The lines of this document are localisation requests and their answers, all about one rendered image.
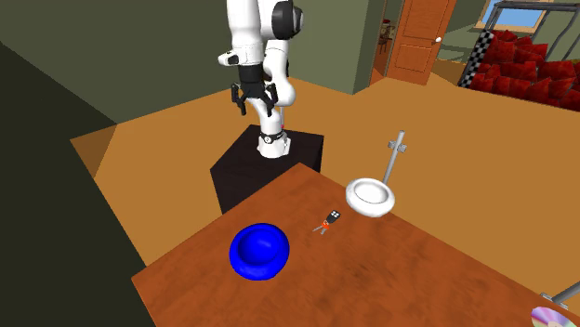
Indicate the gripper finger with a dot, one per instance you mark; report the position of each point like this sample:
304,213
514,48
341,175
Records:
239,97
272,99

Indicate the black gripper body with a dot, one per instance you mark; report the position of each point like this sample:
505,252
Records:
252,81

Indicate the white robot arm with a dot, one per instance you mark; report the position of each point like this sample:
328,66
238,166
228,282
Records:
247,27

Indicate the black robot stand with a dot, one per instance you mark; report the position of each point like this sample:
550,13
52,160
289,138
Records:
244,176

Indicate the black key fob with keys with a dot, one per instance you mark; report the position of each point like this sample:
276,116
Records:
334,218

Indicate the white bowl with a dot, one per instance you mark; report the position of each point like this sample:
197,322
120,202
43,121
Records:
369,204

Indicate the blue bowl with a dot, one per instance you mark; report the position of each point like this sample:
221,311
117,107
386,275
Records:
258,251

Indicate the orange wooden door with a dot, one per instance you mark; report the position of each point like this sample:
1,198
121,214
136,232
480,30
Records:
417,40

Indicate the brown wooden table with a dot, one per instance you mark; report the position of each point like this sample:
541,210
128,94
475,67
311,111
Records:
362,276

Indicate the window with blue sky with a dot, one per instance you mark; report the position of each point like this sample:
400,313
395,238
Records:
516,16

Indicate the shiny compact disc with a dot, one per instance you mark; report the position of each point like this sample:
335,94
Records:
550,319

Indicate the grey metal rod with bracket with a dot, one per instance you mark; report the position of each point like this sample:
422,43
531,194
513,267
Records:
566,294
393,158

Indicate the red cushioned bed grey frame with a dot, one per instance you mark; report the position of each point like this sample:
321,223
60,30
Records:
521,72

